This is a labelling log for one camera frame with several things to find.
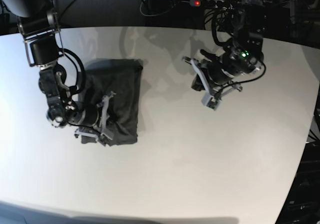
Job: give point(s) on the black OpenArm base box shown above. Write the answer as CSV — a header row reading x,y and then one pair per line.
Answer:
x,y
302,205

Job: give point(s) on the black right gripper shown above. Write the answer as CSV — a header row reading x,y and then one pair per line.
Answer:
x,y
90,116

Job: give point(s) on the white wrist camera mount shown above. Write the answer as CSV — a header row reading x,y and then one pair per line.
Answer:
x,y
213,93
103,133

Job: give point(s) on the black power strip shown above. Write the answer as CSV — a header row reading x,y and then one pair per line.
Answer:
x,y
210,3

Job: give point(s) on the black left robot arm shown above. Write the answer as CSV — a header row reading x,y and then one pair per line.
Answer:
x,y
238,30

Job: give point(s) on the grey T-shirt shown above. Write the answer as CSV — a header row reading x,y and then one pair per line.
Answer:
x,y
123,77

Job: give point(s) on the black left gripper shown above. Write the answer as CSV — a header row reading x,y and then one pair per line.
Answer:
x,y
221,72

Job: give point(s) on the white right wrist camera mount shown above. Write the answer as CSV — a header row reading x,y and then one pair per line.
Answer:
x,y
103,133

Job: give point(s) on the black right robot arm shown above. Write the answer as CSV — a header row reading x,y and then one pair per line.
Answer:
x,y
38,24

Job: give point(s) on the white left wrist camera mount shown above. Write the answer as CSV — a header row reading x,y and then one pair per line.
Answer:
x,y
213,93

